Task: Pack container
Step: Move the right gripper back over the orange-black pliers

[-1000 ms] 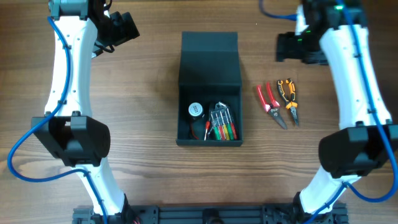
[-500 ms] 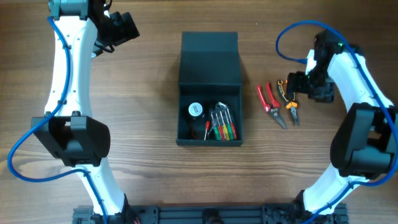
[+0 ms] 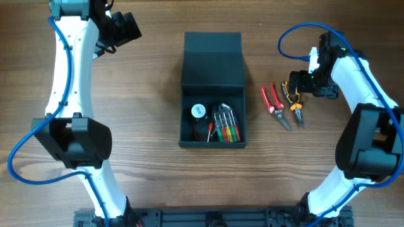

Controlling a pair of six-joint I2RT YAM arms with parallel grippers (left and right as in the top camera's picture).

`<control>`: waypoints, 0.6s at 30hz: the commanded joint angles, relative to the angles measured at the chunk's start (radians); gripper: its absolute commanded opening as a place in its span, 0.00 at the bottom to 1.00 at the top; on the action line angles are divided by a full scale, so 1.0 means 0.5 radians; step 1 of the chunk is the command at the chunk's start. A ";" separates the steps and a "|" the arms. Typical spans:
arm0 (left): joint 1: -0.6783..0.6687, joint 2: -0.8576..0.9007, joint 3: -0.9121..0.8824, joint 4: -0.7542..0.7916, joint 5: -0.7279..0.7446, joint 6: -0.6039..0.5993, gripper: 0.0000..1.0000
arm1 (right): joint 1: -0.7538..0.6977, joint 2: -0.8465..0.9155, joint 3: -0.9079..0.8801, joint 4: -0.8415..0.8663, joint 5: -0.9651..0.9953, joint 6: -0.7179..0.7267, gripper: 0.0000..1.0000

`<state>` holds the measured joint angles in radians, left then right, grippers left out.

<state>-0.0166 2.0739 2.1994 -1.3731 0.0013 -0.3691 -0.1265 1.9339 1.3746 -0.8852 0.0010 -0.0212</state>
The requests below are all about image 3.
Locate left blue cable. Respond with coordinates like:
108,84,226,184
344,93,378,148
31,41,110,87
6,15,110,227

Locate blue cable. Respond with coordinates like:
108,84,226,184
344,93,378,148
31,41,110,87
277,21,404,227
6,15,110,227

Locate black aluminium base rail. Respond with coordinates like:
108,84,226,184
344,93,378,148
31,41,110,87
73,206,355,227

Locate red handled snips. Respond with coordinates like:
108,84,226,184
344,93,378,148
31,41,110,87
261,83,292,131

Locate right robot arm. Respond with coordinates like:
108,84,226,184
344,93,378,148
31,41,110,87
282,32,403,226

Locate orange black long-nose pliers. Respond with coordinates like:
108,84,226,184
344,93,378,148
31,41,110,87
281,81,304,128

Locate clear case coloured screwdrivers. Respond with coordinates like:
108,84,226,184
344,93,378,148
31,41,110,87
213,103,242,143

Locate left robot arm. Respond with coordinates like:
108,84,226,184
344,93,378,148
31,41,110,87
32,0,141,226

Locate silver L-shaped socket wrench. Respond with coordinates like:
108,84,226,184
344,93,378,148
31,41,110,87
211,103,235,143

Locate round black tape measure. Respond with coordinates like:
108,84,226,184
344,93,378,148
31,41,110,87
189,103,210,142

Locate black red screwdriver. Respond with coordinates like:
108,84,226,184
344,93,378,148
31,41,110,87
207,122,215,143

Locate right blue cable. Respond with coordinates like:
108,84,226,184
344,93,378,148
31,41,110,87
277,21,404,227

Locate dark green open box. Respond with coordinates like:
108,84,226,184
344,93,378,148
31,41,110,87
179,32,247,149

